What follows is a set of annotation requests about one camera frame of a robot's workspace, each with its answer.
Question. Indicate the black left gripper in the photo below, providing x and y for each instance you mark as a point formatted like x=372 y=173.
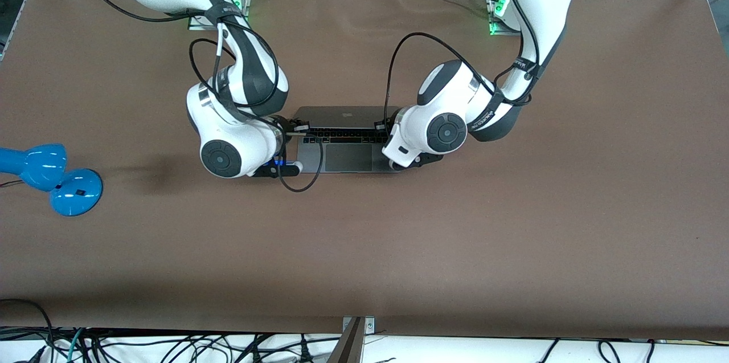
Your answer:
x=389 y=124

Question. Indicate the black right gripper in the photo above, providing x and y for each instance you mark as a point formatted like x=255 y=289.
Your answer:
x=286 y=125

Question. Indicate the silver grey laptop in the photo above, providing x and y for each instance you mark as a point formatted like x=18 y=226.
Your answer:
x=347 y=158

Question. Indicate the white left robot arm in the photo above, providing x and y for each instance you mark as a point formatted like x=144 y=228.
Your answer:
x=450 y=95

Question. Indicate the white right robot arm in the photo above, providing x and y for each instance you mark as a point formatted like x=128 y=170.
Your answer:
x=228 y=123

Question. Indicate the white sheet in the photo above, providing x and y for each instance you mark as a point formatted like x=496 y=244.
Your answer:
x=455 y=351

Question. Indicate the blue desk lamp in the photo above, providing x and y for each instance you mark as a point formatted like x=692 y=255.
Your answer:
x=68 y=192

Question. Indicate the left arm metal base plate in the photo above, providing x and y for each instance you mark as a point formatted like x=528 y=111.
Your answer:
x=494 y=4

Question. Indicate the metal corner bracket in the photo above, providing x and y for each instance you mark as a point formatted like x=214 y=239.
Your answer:
x=369 y=325

